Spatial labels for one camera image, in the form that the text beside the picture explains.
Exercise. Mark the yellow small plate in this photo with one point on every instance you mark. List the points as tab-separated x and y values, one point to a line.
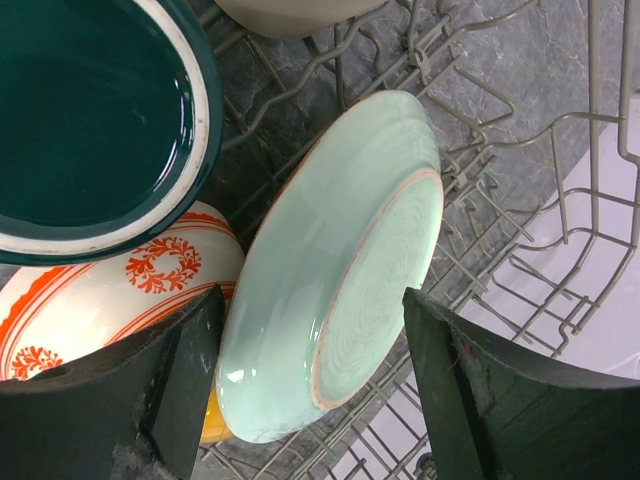
214	428

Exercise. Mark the beige ceramic cup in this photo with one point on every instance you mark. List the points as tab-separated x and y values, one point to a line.
291	19

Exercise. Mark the dark green mug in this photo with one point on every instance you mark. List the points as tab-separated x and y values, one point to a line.
111	121

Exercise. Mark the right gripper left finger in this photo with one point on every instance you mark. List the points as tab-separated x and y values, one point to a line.
132	410

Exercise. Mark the white orange patterned bowl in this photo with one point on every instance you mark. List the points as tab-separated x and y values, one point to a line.
54	315

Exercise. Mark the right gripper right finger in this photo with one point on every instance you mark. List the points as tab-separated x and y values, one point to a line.
496	410

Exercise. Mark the light green flower plate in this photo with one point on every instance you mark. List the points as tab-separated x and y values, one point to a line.
318	303

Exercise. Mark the grey wire dish rack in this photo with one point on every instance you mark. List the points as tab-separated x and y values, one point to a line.
536	107

